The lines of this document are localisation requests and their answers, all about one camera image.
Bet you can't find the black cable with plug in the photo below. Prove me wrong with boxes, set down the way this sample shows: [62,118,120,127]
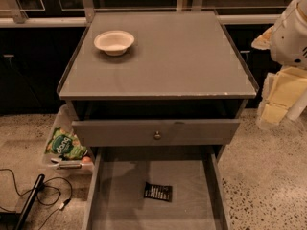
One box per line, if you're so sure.
[0,168,74,230]

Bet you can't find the metal railing frame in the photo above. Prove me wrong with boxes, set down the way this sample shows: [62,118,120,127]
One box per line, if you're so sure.
[0,0,292,24]

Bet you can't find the brass drawer knob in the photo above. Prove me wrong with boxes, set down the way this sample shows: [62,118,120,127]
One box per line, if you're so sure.
[153,131,161,140]

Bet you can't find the grey top drawer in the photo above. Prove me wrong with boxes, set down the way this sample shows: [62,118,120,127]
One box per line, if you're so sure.
[72,119,240,147]

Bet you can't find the black bar on floor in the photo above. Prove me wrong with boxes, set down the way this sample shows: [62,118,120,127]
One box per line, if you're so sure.
[13,173,45,230]

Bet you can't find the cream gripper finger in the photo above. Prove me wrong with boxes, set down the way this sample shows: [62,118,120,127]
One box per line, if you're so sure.
[256,66,307,128]
[251,27,273,50]

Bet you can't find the white paper bowl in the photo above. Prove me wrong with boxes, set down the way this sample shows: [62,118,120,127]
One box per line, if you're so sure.
[94,31,134,57]

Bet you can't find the clear plastic bin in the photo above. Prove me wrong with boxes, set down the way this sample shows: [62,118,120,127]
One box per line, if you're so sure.
[41,104,94,176]

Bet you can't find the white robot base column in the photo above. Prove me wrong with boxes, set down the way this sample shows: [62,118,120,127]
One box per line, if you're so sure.
[287,90,307,121]

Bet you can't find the grey drawer cabinet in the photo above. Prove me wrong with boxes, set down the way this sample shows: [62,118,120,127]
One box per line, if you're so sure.
[56,11,260,165]

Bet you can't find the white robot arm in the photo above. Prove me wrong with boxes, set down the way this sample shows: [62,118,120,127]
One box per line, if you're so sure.
[251,0,307,129]

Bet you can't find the black rxbar chocolate wrapper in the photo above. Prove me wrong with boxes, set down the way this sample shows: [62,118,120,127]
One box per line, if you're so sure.
[144,182,173,202]

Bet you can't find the green snack bag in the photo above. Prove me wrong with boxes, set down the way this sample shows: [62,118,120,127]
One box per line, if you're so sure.
[45,126,87,160]

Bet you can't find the grey open middle drawer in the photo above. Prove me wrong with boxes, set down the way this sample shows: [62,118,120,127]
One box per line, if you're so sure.
[82,146,231,230]

